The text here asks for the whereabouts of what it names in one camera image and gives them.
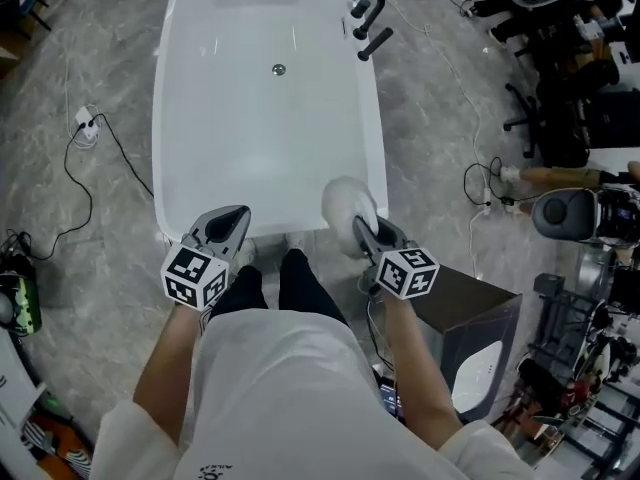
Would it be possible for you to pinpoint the white power strip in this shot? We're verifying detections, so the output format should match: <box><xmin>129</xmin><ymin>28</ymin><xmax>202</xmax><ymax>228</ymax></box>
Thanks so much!
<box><xmin>73</xmin><ymin>106</ymin><xmax>104</xmax><ymax>137</ymax></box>

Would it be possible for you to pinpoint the black looped cable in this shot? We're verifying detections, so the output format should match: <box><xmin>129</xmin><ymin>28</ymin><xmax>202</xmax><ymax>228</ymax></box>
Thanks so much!
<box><xmin>463</xmin><ymin>156</ymin><xmax>516</xmax><ymax>207</ymax></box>

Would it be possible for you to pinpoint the green patterned bag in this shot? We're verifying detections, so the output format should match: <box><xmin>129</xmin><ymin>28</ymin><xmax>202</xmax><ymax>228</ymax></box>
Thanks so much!
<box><xmin>0</xmin><ymin>262</ymin><xmax>42</xmax><ymax>339</ymax></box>

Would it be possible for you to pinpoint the person's left forearm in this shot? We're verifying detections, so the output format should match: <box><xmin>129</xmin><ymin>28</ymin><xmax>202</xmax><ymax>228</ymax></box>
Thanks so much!
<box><xmin>132</xmin><ymin>300</ymin><xmax>211</xmax><ymax>444</ymax></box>

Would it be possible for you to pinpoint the black equipment box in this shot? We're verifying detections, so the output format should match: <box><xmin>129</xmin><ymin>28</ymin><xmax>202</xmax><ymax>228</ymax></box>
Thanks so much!
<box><xmin>533</xmin><ymin>273</ymin><xmax>566</xmax><ymax>294</ymax></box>

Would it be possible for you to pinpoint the person's left shoe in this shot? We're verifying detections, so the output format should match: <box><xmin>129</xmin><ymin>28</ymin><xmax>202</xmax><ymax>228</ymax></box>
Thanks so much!
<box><xmin>234</xmin><ymin>237</ymin><xmax>257</xmax><ymax>269</ymax></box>

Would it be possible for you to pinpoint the orange zebra striped bag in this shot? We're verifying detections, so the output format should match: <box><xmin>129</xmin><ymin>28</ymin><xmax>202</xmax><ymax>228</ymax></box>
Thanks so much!
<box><xmin>22</xmin><ymin>415</ymin><xmax>96</xmax><ymax>480</ymax></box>

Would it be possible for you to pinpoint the person's left leg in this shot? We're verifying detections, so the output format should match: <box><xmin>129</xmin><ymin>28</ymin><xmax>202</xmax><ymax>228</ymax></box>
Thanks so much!
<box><xmin>208</xmin><ymin>265</ymin><xmax>270</xmax><ymax>325</ymax></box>

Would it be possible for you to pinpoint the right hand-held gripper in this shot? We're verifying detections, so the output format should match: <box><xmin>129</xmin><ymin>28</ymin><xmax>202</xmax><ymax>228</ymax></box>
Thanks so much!
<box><xmin>352</xmin><ymin>215</ymin><xmax>441</xmax><ymax>301</ymax></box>

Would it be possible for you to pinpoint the person's right forearm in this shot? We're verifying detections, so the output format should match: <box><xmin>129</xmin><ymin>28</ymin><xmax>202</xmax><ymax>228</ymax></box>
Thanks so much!
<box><xmin>382</xmin><ymin>295</ymin><xmax>464</xmax><ymax>452</ymax></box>

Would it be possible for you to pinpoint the white side table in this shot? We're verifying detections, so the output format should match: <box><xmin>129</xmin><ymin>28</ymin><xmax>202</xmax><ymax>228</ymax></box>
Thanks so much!
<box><xmin>0</xmin><ymin>325</ymin><xmax>51</xmax><ymax>469</ymax></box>

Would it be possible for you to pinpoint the white fluffy wash mitt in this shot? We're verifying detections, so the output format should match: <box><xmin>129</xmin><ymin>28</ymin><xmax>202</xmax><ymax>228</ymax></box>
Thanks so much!
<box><xmin>320</xmin><ymin>176</ymin><xmax>380</xmax><ymax>260</ymax></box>

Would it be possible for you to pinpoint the large brown cardboard carton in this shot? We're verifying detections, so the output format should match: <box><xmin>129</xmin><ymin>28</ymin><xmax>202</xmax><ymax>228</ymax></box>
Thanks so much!
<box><xmin>0</xmin><ymin>30</ymin><xmax>21</xmax><ymax>79</ymax></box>

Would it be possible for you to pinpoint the dark printed cardboard box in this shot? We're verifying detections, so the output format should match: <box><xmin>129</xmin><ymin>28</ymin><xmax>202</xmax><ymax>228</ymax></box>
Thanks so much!
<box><xmin>412</xmin><ymin>262</ymin><xmax>524</xmax><ymax>424</ymax></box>

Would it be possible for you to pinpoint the black office chair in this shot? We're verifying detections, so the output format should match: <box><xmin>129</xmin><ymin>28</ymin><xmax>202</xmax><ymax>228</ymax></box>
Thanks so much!
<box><xmin>502</xmin><ymin>60</ymin><xmax>621</xmax><ymax>169</ymax></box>

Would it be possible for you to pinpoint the person's right leg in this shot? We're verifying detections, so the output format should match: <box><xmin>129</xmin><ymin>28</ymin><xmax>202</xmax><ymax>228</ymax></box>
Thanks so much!
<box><xmin>278</xmin><ymin>248</ymin><xmax>350</xmax><ymax>327</ymax></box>

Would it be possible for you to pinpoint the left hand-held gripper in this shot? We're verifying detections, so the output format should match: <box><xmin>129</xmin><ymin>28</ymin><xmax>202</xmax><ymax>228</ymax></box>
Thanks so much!
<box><xmin>160</xmin><ymin>205</ymin><xmax>252</xmax><ymax>313</ymax></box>

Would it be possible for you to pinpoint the black screen device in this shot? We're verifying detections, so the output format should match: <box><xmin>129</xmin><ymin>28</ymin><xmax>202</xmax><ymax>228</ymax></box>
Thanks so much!
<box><xmin>378</xmin><ymin>377</ymin><xmax>407</xmax><ymax>422</ymax></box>

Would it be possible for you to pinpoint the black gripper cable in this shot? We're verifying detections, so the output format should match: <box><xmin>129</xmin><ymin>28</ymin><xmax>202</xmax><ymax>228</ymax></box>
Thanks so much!
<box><xmin>357</xmin><ymin>275</ymin><xmax>399</xmax><ymax>372</ymax></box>

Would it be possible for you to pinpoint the white bathtub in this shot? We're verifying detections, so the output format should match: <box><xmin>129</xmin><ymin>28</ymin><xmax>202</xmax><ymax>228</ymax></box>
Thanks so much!
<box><xmin>151</xmin><ymin>0</ymin><xmax>390</xmax><ymax>242</ymax></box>

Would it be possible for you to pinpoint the person's leg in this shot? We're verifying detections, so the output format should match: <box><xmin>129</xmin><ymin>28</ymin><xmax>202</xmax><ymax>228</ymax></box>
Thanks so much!
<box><xmin>208</xmin><ymin>265</ymin><xmax>270</xmax><ymax>325</ymax></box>
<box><xmin>278</xmin><ymin>248</ymin><xmax>350</xmax><ymax>327</ymax></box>

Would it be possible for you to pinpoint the person's white shirt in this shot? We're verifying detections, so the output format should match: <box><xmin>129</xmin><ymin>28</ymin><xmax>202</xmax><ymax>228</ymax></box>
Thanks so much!
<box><xmin>89</xmin><ymin>309</ymin><xmax>536</xmax><ymax>480</ymax></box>

